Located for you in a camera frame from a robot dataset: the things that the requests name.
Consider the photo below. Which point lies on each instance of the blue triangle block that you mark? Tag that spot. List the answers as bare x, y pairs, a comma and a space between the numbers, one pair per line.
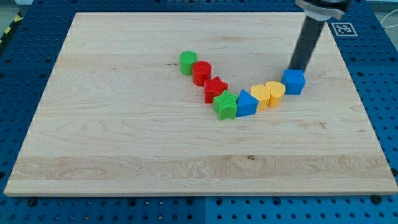
246, 103

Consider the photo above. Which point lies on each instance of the red cylinder block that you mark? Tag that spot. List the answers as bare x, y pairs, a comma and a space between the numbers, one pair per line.
201, 71

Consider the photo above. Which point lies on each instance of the white fiducial marker tag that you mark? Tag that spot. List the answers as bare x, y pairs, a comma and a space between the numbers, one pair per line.
344, 29

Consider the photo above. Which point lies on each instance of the blue cube block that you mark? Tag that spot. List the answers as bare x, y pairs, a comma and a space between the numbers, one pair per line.
294, 81

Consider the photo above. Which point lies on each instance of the green cylinder block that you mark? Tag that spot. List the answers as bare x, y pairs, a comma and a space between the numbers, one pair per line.
186, 60

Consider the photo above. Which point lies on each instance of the yellow heart block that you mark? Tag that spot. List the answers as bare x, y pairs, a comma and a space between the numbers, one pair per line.
277, 92

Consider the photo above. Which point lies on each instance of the red star block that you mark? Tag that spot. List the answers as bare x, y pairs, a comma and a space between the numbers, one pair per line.
214, 87

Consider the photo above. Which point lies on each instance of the yellow black hazard tape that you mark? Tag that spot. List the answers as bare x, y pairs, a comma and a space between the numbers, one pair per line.
11, 29

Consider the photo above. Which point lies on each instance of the light wooden board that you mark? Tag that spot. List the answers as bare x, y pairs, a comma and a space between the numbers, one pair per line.
118, 119

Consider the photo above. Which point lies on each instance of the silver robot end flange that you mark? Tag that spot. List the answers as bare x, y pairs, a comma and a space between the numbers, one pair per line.
322, 10

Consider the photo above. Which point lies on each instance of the green star block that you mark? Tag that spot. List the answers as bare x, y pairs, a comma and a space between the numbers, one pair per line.
225, 105

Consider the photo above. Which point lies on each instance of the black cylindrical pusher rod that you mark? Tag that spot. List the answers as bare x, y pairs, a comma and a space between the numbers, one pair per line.
306, 43

